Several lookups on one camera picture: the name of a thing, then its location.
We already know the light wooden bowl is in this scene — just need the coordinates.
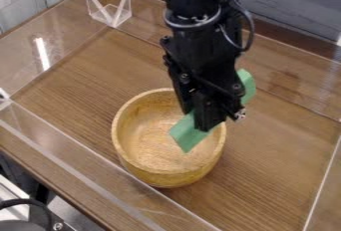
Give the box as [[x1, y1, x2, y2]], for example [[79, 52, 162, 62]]
[[111, 88, 226, 188]]

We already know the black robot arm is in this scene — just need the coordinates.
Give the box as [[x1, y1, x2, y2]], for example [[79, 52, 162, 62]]
[[160, 0, 254, 131]]

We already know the black cable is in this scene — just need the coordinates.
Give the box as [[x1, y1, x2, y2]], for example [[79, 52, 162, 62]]
[[0, 198, 68, 231]]

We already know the clear acrylic corner bracket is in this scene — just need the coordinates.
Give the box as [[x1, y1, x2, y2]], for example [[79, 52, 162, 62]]
[[85, 0, 132, 28]]

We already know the green rectangular block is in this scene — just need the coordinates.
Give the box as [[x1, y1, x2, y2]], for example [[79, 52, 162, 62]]
[[170, 69, 255, 153]]

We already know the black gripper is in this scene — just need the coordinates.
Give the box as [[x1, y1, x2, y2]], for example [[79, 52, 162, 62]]
[[160, 5, 254, 131]]

